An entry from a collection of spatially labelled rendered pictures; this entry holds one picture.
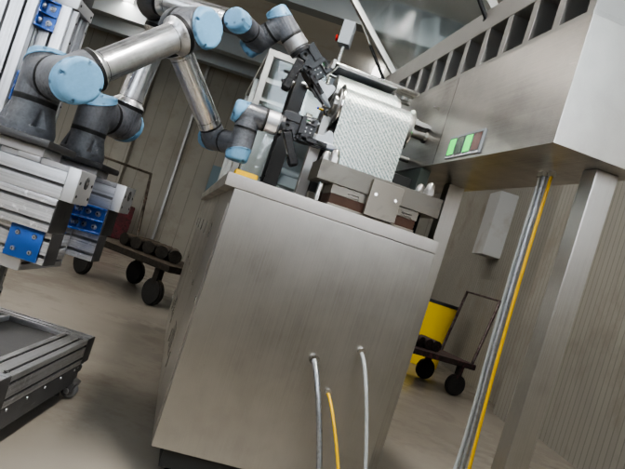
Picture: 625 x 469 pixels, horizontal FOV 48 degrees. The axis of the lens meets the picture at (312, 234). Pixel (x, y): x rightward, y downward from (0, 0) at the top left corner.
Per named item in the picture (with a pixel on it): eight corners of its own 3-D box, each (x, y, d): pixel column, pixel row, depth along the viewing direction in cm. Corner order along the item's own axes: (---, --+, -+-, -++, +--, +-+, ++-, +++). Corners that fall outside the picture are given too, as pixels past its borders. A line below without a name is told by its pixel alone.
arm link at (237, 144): (229, 161, 230) (239, 129, 231) (251, 166, 223) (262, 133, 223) (211, 154, 224) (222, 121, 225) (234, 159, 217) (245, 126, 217)
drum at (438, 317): (443, 373, 699) (463, 309, 700) (403, 360, 697) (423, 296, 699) (434, 366, 741) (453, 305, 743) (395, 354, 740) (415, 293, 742)
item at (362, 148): (322, 170, 228) (339, 116, 229) (387, 193, 232) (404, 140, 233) (322, 170, 228) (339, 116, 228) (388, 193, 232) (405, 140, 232)
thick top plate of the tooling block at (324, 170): (307, 180, 223) (312, 161, 223) (419, 218, 230) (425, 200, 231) (316, 177, 207) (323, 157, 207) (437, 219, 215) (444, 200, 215)
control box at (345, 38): (334, 46, 294) (341, 23, 294) (349, 50, 293) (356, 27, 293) (333, 40, 287) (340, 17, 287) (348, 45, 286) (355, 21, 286)
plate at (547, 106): (301, 187, 456) (315, 143, 457) (340, 200, 461) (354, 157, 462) (545, 140, 151) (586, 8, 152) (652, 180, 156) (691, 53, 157)
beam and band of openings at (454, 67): (319, 144, 456) (330, 112, 457) (331, 149, 458) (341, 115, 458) (592, 14, 153) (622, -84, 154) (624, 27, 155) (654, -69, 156)
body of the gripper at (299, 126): (321, 120, 223) (285, 108, 221) (312, 146, 223) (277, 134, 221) (316, 124, 231) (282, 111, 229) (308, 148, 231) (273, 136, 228)
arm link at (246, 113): (228, 124, 226) (236, 99, 226) (260, 135, 228) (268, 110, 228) (230, 121, 218) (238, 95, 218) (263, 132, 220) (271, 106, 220)
